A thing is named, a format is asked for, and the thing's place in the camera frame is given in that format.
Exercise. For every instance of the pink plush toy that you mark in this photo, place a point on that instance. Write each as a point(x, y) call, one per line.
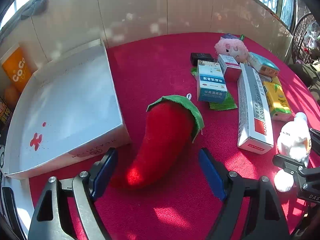
point(232, 48)

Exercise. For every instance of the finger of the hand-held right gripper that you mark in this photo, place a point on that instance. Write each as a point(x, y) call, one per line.
point(300, 172)
point(315, 135)

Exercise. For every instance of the teal tissue pack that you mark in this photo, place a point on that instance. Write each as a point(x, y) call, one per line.
point(263, 63)

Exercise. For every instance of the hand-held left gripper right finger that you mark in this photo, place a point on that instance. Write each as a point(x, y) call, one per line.
point(212, 172)

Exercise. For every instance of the black charger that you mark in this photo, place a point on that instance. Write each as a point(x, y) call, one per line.
point(201, 58)

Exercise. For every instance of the small red white box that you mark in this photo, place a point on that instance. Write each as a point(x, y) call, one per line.
point(231, 71)

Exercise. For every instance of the dark printed packet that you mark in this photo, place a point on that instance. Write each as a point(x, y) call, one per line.
point(5, 112)

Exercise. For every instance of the orange printed carton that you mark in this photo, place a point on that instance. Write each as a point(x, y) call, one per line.
point(17, 67)

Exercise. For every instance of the red tablecloth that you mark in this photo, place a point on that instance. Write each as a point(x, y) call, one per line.
point(155, 80)

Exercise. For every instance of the white cardboard box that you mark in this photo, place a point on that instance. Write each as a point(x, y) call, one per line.
point(70, 100)

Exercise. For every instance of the long white sealant box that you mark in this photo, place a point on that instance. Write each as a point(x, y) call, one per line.
point(252, 110)

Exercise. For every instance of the blue white medicine box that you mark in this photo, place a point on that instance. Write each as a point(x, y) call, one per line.
point(211, 82)

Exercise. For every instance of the green snack packet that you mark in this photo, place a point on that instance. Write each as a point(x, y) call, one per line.
point(225, 105)

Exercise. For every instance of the red chili plush toy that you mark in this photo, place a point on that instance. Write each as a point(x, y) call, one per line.
point(162, 135)

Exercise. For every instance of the white plush toy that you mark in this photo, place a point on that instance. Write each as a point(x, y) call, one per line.
point(292, 140)

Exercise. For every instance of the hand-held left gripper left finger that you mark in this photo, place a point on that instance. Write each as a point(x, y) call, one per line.
point(105, 172)

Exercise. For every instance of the yellow tissue pack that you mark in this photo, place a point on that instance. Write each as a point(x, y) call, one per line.
point(277, 100)

